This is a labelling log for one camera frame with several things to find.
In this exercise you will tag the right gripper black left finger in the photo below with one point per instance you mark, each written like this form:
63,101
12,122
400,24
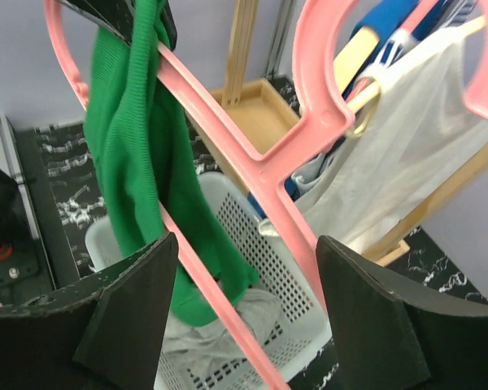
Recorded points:
122,342

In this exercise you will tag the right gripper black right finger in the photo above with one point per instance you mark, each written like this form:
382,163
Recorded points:
374,337

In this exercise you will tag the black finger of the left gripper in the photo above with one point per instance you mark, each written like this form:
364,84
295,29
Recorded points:
116,16

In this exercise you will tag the green tank top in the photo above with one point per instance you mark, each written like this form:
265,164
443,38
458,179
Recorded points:
137,135

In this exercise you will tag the pink plastic hanger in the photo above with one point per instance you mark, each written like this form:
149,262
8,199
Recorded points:
325,117

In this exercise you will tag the cream wooden hanger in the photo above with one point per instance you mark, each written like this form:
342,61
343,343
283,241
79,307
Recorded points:
353,56

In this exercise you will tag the blue white striped tank top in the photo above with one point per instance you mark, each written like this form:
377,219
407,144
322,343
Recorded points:
452,13

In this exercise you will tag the white-top hanger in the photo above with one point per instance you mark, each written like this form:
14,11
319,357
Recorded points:
428,80

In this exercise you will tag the wooden clothes rack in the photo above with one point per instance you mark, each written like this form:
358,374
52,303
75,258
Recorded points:
264,118

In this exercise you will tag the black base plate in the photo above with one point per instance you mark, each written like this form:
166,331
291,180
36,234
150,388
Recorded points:
35,257

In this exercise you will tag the aluminium rail frame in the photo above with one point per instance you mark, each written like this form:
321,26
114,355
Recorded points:
17,219

